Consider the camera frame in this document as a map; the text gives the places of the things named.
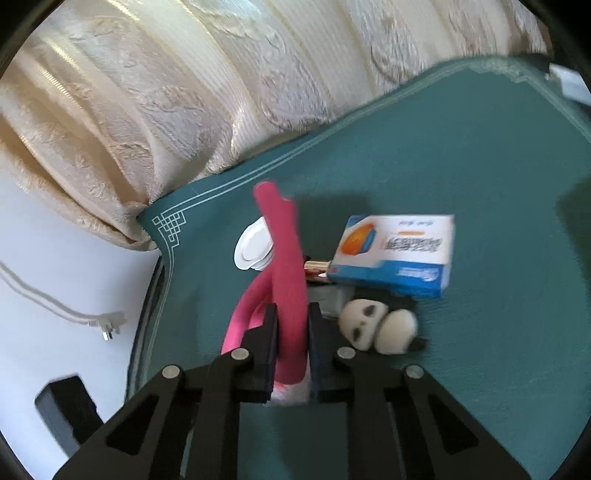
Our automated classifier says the panda toy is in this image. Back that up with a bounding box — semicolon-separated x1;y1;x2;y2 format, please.
339;298;428;355

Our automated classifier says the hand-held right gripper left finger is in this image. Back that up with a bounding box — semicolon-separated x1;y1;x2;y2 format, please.
52;302;280;480

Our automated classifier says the brown and silver lipstick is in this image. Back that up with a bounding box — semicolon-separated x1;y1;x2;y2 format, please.
304;259;334;283

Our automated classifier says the white round disc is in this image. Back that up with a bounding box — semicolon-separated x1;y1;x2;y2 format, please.
234;217;278;273

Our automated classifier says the blue and white box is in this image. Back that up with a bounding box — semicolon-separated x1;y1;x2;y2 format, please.
330;213;458;301

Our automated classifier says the white power cable with plug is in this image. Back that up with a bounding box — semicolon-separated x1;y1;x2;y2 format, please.
0;261;127;342

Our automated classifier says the cream patterned curtain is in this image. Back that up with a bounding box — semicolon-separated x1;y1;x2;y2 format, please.
0;0;550;252

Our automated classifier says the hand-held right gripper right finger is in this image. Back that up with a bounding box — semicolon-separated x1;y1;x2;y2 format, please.
307;302;532;480

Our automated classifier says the black object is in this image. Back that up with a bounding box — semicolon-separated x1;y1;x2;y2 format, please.
34;375;105;455

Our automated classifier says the pink foam curler rod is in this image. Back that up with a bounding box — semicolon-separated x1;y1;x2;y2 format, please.
222;181;311;386

